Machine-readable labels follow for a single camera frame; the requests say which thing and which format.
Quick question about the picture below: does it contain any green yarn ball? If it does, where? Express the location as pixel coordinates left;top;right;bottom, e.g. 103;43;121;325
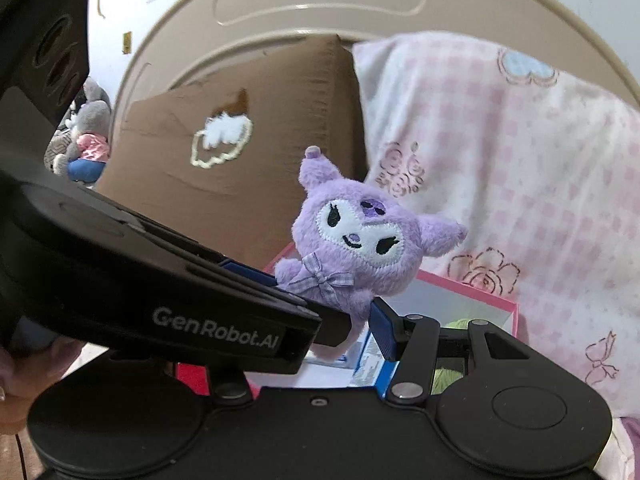
432;317;471;396

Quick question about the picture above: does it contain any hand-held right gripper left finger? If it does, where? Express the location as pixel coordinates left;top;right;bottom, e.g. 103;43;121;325
207;362;253;406

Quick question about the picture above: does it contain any person's left hand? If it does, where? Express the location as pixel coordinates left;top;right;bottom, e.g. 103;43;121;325
0;341;81;433

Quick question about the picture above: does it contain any brown pillow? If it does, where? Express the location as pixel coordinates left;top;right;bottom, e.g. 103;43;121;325
95;35;366;291

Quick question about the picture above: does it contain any grey stuffed toy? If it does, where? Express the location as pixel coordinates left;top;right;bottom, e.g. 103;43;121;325
45;77;112;183

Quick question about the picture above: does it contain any pink cardboard box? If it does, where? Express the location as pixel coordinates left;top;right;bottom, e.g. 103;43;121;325
175;242;520;396

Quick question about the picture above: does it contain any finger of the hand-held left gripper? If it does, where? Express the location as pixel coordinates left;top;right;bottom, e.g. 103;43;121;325
312;314;372;348
127;212;301;303

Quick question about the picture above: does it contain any purple plush toy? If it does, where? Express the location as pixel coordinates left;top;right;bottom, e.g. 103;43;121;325
274;146;468;361

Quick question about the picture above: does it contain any pink checkered pillow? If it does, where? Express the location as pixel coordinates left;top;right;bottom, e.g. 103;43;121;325
352;30;640;411

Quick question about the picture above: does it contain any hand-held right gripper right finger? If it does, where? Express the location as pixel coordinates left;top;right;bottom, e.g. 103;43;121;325
370;296;531;403

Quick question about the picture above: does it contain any black cable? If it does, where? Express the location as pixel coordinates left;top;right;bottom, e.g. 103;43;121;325
14;430;27;480

